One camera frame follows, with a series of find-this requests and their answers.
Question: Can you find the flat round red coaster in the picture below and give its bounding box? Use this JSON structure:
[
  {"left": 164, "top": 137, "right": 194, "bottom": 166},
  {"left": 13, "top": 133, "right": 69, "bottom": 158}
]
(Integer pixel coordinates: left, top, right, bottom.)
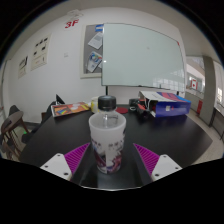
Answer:
[{"left": 115, "top": 105, "right": 130, "bottom": 115}]

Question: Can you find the wooden chair with dark seat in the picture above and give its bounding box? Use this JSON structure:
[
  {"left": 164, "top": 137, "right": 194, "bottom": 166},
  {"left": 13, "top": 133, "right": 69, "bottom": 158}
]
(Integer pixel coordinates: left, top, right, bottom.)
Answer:
[{"left": 0, "top": 104, "right": 31, "bottom": 161}]

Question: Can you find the blue and white cardboard box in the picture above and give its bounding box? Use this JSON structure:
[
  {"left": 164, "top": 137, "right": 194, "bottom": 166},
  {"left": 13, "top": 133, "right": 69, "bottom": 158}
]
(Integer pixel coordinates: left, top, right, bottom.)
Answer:
[{"left": 138, "top": 90, "right": 192, "bottom": 118}]

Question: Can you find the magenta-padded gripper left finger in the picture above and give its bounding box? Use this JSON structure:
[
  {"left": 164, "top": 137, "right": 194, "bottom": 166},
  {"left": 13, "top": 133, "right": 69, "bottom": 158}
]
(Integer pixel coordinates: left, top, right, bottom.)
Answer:
[{"left": 39, "top": 142, "right": 93, "bottom": 186}]

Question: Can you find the large white wall poster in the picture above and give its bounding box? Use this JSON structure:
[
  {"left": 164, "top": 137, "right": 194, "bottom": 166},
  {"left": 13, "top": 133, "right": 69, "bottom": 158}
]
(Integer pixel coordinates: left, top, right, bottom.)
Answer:
[{"left": 30, "top": 33, "right": 53, "bottom": 72}]

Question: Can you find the grey notice board with papers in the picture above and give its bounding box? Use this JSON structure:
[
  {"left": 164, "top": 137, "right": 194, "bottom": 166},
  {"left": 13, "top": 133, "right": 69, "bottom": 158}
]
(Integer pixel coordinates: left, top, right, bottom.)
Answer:
[{"left": 79, "top": 23, "right": 105, "bottom": 80}]

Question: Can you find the large glass whiteboard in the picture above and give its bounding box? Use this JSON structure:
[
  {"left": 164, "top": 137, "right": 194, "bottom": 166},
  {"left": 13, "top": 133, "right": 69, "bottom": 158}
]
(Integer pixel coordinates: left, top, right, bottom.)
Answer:
[{"left": 100, "top": 22, "right": 186, "bottom": 96}]

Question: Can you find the black and red device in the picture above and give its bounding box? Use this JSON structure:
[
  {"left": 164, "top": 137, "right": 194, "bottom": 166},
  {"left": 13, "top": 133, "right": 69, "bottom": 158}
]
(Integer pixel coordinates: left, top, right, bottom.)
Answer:
[{"left": 128, "top": 97, "right": 156, "bottom": 118}]

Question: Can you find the black bag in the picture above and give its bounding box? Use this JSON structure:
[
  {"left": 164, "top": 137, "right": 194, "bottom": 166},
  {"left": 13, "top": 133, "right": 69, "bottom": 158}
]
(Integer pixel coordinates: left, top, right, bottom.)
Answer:
[{"left": 54, "top": 94, "right": 66, "bottom": 106}]

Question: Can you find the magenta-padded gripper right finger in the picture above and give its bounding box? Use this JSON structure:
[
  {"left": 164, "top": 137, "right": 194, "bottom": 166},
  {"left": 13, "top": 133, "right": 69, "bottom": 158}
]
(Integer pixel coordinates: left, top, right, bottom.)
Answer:
[{"left": 132, "top": 142, "right": 184, "bottom": 186}]

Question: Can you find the small white wall poster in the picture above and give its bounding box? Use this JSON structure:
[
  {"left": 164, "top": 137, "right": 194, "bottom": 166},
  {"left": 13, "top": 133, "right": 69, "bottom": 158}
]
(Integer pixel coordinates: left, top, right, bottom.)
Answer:
[{"left": 17, "top": 54, "right": 30, "bottom": 80}]

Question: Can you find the clear black-capped drink bottle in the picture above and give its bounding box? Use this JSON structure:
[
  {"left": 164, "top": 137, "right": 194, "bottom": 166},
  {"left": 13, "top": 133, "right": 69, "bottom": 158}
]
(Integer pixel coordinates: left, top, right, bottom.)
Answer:
[{"left": 88, "top": 95, "right": 127, "bottom": 175}]

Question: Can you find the colourful printed flat box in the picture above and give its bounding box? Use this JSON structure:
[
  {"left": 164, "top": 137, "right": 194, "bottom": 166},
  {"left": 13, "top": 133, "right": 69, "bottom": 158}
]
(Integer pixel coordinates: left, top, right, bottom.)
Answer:
[{"left": 50, "top": 101, "right": 92, "bottom": 118}]

